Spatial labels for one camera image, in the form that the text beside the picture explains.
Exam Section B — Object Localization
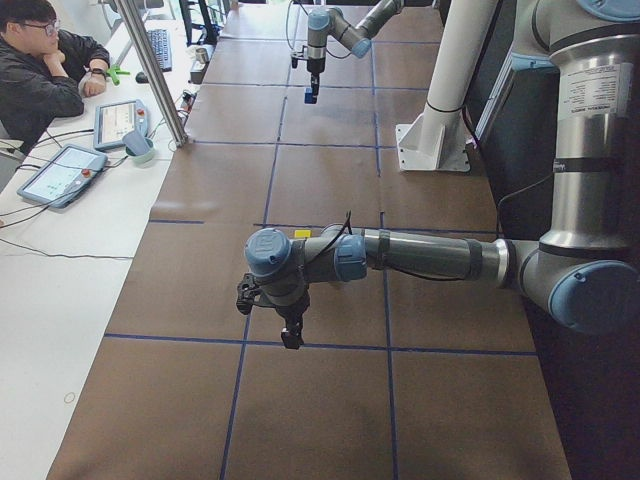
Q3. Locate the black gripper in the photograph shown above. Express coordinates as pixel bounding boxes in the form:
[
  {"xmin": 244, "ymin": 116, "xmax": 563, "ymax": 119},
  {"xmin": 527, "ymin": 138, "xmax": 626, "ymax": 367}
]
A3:
[
  {"xmin": 307, "ymin": 57, "xmax": 324, "ymax": 95},
  {"xmin": 275, "ymin": 294, "xmax": 310, "ymax": 349}
]

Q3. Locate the blue cube block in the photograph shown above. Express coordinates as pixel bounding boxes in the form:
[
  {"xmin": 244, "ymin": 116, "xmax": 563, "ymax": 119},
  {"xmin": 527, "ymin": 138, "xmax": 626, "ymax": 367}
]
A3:
[{"xmin": 304, "ymin": 87, "xmax": 318, "ymax": 105}]

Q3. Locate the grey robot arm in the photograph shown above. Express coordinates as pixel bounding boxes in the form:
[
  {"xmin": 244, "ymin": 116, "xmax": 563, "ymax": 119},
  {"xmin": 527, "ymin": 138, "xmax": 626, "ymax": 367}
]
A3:
[
  {"xmin": 236, "ymin": 1, "xmax": 639, "ymax": 349},
  {"xmin": 303, "ymin": 0, "xmax": 405, "ymax": 104}
]

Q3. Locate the metal cup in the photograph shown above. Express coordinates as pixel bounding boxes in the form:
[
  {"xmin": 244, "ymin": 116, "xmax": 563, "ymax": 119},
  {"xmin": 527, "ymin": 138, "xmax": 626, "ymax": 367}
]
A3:
[{"xmin": 195, "ymin": 48, "xmax": 209, "ymax": 64}]

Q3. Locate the black electronics box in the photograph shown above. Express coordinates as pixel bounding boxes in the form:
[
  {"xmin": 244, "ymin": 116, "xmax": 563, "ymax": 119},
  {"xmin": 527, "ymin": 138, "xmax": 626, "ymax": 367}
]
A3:
[{"xmin": 189, "ymin": 44, "xmax": 215, "ymax": 85}]

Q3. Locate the black keyboard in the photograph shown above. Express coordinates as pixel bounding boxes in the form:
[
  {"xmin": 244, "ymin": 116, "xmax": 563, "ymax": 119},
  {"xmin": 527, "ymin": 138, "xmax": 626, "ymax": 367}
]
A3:
[{"xmin": 146, "ymin": 29, "xmax": 173, "ymax": 72}]

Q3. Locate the black computer mouse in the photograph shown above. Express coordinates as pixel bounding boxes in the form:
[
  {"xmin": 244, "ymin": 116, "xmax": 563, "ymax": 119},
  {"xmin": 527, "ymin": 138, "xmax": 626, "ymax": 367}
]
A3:
[{"xmin": 135, "ymin": 72, "xmax": 149, "ymax": 84}]

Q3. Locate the green plastic tool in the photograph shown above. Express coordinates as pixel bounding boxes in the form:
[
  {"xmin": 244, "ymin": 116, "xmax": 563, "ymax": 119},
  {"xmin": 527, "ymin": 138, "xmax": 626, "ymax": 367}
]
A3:
[{"xmin": 106, "ymin": 65, "xmax": 130, "ymax": 86}]

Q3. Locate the far teach pendant tablet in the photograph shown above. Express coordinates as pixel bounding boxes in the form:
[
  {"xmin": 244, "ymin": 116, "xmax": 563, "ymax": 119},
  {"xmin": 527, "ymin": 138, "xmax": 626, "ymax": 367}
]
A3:
[{"xmin": 93, "ymin": 99, "xmax": 149, "ymax": 152}]

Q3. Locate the teach pendant tablet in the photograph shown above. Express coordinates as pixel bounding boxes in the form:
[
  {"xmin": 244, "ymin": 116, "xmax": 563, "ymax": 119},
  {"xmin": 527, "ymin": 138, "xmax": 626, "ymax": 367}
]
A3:
[
  {"xmin": 93, "ymin": 99, "xmax": 149, "ymax": 152},
  {"xmin": 17, "ymin": 145, "xmax": 108, "ymax": 209}
]

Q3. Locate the person in black jacket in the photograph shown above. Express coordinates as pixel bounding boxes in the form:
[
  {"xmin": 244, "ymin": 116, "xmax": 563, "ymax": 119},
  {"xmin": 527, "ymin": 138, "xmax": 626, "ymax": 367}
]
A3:
[{"xmin": 1, "ymin": 0, "xmax": 110, "ymax": 154}]

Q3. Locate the near teach pendant tablet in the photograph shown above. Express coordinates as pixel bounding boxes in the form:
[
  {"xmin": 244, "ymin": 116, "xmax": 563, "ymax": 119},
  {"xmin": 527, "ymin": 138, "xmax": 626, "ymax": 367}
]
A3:
[{"xmin": 17, "ymin": 145, "xmax": 108, "ymax": 209}]

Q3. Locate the white camera pole with base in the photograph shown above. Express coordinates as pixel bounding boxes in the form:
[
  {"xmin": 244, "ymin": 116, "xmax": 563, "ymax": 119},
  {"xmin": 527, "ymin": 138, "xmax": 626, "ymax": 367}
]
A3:
[{"xmin": 396, "ymin": 0, "xmax": 498, "ymax": 172}]

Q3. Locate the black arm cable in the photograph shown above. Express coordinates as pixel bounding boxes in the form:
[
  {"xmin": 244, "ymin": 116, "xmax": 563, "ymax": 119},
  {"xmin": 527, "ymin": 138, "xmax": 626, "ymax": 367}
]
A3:
[{"xmin": 299, "ymin": 209, "xmax": 556, "ymax": 281}]

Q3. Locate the aluminium frame post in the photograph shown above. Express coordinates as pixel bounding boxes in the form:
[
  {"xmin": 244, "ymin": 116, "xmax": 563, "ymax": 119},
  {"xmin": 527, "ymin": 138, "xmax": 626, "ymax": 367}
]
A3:
[{"xmin": 115, "ymin": 0, "xmax": 188, "ymax": 147}]

